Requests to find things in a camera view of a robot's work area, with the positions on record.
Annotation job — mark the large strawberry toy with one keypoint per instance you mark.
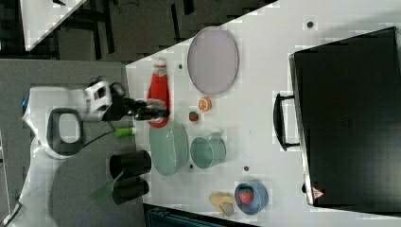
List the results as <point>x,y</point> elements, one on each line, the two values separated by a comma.
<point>246,195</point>

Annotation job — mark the blue bowl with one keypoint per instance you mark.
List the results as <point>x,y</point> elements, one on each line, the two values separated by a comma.
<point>260,198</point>

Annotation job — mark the black cylindrical utensil holder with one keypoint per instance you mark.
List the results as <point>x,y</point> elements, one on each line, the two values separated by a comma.
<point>130,164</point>

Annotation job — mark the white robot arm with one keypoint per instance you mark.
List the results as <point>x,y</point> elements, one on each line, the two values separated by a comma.
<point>56,115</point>

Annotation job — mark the small red strawberry toy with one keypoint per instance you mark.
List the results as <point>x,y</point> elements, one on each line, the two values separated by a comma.
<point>193,116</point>

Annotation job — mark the green spatula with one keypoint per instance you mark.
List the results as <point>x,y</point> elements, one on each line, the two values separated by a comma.
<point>106,190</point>

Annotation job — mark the green mug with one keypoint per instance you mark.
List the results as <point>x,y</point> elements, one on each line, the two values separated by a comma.
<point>208,151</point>

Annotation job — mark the yellow banana toy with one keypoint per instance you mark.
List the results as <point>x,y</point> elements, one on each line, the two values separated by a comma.
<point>223,202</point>

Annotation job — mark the grey round plate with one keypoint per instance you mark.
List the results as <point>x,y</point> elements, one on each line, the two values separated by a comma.
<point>212,61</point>

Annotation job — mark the black toaster oven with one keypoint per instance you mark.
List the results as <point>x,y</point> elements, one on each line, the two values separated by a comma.
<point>348,107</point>

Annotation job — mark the green oval strainer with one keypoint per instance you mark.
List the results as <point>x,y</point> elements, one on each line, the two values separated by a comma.
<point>169,148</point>

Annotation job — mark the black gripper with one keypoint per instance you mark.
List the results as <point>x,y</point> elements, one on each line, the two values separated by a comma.
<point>122,105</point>

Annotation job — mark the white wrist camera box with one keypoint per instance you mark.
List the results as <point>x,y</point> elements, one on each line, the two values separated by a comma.
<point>99,96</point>

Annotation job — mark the red ketchup bottle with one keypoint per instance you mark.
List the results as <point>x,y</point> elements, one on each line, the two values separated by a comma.
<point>159,92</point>

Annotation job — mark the orange slice toy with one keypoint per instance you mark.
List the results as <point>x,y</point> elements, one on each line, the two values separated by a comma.
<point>205,104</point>

